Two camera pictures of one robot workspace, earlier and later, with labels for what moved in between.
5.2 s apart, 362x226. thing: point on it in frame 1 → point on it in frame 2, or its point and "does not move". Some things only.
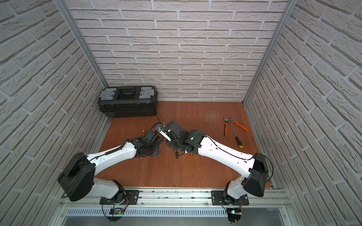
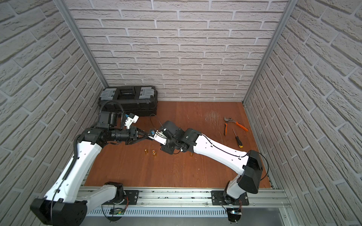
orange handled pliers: (230, 120) does not move
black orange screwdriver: (240, 144) does not move
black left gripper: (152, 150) → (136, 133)
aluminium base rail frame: (177, 207) does not move
